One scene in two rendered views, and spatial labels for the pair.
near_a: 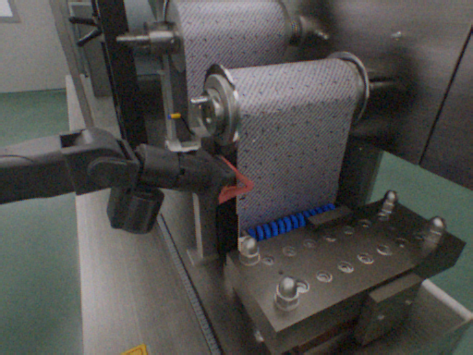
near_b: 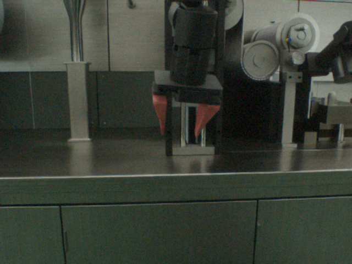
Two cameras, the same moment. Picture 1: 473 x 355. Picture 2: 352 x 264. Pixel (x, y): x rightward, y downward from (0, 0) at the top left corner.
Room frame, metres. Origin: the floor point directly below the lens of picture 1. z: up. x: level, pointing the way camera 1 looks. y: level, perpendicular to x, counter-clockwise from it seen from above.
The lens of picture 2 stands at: (0.49, 1.09, 1.13)
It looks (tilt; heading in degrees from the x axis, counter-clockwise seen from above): 11 degrees down; 292
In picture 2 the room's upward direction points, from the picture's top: straight up
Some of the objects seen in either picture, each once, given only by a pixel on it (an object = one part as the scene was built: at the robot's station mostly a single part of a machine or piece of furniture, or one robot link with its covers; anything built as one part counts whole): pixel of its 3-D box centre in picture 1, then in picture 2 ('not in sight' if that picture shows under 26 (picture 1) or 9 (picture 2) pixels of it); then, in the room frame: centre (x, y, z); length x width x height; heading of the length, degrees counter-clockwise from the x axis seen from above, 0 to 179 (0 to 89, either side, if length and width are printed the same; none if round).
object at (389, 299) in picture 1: (388, 310); not in sight; (0.32, -0.26, 0.96); 0.10 x 0.03 x 0.11; 116
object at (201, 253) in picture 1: (198, 201); (289, 99); (0.51, 0.07, 1.05); 0.06 x 0.05 x 0.31; 116
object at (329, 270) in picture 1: (344, 259); (317, 108); (0.40, -0.20, 1.00); 0.40 x 0.16 x 0.06; 116
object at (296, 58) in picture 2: (173, 150); (297, 58); (0.49, 0.11, 1.18); 0.04 x 0.02 x 0.04; 26
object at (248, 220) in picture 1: (289, 215); (293, 102); (0.49, -0.12, 1.03); 0.23 x 0.01 x 0.09; 116
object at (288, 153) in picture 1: (295, 156); (296, 64); (0.49, -0.11, 1.17); 0.23 x 0.01 x 0.18; 116
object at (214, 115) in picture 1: (213, 112); (299, 36); (0.49, 0.03, 1.25); 0.07 x 0.02 x 0.07; 26
